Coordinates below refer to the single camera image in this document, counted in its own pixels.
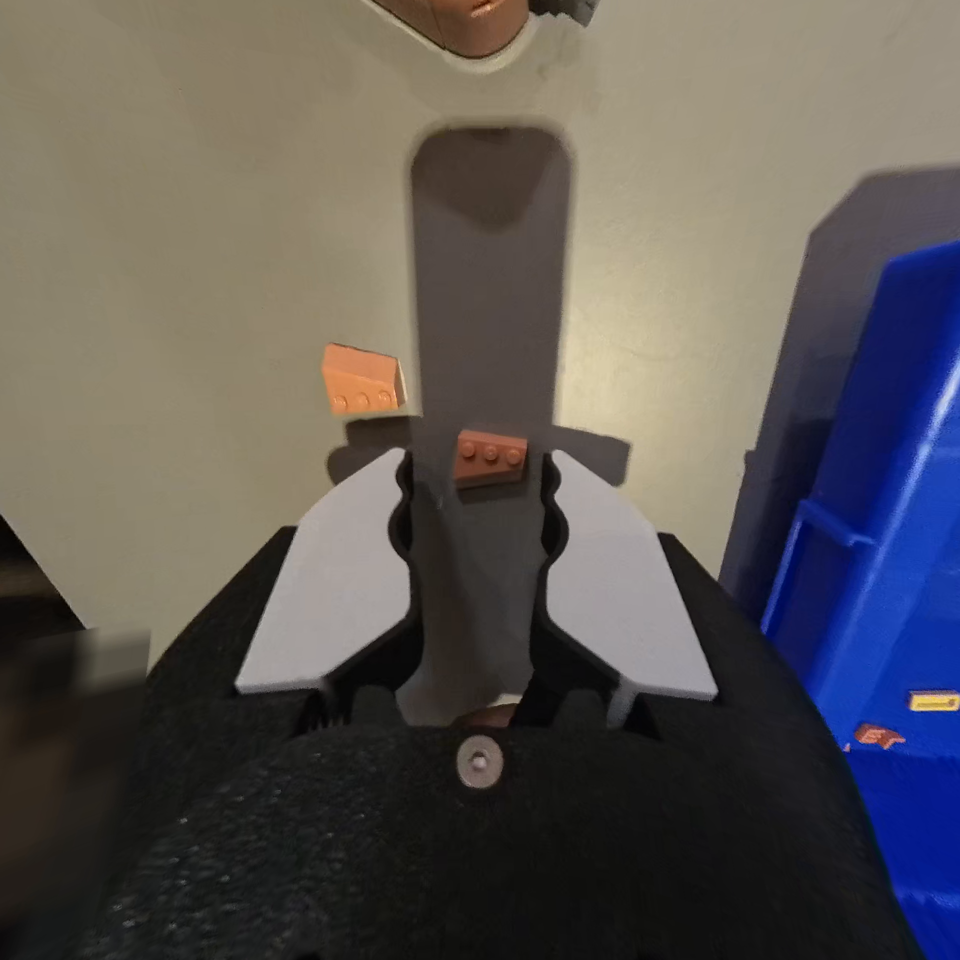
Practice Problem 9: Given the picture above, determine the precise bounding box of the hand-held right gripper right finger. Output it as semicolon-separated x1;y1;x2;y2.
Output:
531;450;720;729

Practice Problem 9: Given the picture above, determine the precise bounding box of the blue plastic bin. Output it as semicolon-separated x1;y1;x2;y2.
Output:
761;240;960;960

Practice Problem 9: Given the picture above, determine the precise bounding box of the grey desk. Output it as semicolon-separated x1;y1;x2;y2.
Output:
0;0;960;727

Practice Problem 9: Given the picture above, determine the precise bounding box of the brown sloped brick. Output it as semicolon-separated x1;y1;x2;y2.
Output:
452;429;530;490
321;343;408;417

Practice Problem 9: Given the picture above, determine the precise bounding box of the brown brick vehicle model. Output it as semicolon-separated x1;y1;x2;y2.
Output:
372;0;601;60

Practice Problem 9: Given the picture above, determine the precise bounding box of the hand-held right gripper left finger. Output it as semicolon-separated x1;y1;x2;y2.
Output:
234;447;423;695

